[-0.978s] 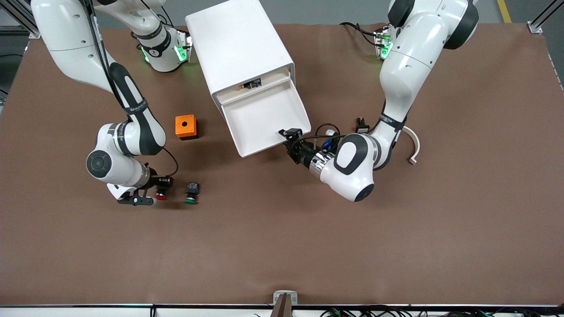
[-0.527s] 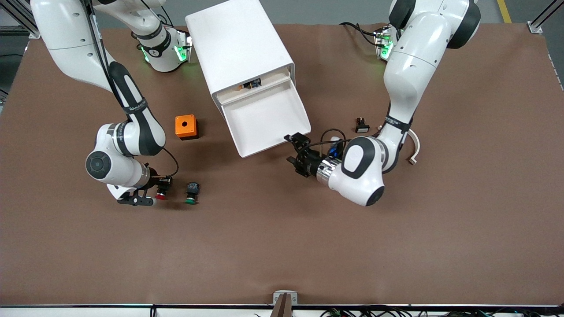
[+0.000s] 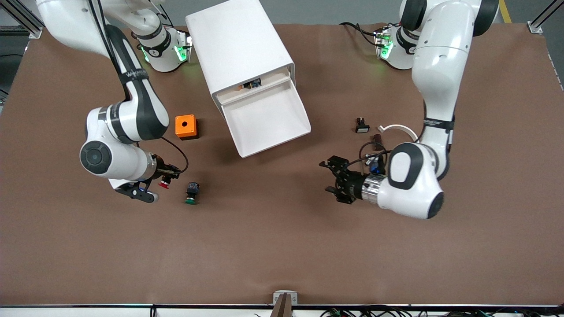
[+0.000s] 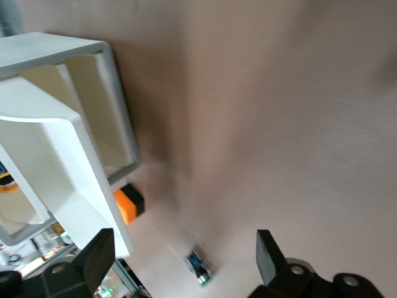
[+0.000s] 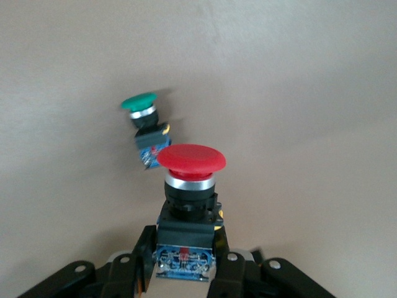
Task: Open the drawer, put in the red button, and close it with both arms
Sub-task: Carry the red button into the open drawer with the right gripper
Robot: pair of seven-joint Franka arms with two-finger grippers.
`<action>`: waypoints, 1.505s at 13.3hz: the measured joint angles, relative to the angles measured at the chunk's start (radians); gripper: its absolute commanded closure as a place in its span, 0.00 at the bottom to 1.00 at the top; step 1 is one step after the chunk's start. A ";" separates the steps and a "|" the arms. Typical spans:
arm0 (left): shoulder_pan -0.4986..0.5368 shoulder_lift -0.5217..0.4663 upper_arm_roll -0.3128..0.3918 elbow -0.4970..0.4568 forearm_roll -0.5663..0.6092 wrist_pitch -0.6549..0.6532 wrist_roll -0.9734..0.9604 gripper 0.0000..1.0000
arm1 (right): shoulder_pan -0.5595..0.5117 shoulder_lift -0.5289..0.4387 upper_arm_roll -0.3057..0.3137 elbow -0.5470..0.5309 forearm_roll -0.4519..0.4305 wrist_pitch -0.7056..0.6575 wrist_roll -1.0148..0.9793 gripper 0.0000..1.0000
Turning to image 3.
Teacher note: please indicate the white plastic drawer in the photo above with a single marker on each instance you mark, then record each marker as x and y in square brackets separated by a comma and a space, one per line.
[229, 94]
[264, 119]

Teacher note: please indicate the brown terminal block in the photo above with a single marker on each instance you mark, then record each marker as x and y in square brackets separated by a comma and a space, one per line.
[379, 138]

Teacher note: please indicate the green push button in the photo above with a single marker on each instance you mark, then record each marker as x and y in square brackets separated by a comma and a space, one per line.
[192, 189]

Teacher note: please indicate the small blue black component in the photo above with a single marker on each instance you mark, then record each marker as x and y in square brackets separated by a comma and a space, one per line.
[254, 82]

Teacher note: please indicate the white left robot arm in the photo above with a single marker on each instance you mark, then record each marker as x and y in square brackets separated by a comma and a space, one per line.
[440, 66]

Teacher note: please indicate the white curved bracket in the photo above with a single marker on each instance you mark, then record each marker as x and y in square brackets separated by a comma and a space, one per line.
[398, 127]

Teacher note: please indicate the aluminium frame post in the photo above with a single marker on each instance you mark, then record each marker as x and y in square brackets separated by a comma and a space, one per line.
[535, 27]
[24, 20]

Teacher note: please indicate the red push button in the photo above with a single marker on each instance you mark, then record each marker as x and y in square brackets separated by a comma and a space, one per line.
[164, 184]

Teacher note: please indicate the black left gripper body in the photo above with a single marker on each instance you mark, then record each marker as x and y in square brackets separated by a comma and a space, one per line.
[351, 184]

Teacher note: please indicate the small silver connector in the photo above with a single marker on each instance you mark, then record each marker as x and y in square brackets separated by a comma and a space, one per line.
[367, 161]

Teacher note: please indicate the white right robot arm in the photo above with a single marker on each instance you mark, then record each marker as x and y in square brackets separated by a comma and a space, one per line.
[136, 110]

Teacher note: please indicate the white table edge rail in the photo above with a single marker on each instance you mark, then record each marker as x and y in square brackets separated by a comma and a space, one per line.
[88, 312]

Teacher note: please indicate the orange button enclosure box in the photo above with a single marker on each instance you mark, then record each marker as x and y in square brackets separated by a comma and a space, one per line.
[179, 128]

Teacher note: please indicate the white drawer cabinet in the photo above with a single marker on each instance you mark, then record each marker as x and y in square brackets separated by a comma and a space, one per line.
[238, 44]

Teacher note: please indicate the brown wedge post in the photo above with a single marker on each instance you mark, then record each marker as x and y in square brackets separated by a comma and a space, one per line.
[282, 309]

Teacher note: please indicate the brown table cover sheet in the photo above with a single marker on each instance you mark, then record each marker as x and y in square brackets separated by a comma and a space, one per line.
[282, 246]

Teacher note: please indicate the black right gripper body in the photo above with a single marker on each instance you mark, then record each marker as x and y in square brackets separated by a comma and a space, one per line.
[164, 171]

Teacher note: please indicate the black rectangular switch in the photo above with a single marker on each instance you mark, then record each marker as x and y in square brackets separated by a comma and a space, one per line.
[362, 127]

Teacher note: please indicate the grey metal bracket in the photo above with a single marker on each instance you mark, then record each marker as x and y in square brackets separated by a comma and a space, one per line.
[278, 294]

